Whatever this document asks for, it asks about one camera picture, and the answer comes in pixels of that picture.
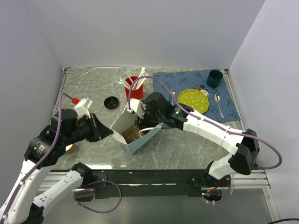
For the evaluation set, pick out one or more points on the blue letter-print cloth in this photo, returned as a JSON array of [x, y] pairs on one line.
[[196, 79]]

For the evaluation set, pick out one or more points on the silver fork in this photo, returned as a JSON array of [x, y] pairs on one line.
[[173, 96]]

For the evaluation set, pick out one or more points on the light blue paper bag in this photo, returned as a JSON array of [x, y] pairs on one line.
[[125, 121]]

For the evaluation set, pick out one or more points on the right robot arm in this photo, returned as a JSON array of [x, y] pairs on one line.
[[242, 146]]

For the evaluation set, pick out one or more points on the yellow dotted plate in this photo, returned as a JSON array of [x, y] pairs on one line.
[[195, 98]]

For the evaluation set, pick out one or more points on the silver spoon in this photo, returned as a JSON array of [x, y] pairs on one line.
[[217, 100]]

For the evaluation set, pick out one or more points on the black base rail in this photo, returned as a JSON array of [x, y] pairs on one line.
[[142, 182]]

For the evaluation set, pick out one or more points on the dark green mug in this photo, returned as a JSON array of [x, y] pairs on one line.
[[214, 78]]

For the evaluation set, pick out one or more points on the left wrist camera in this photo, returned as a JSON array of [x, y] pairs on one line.
[[82, 106]]

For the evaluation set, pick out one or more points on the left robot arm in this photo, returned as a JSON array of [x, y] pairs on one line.
[[24, 205]]

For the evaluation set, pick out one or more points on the black cup lid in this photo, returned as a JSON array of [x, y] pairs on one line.
[[111, 102]]

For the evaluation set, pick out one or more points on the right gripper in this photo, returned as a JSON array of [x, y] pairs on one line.
[[143, 122]]

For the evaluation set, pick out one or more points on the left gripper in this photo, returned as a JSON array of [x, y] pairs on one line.
[[99, 130]]

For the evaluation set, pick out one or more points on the red straw holder cup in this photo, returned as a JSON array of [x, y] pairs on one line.
[[136, 93]]

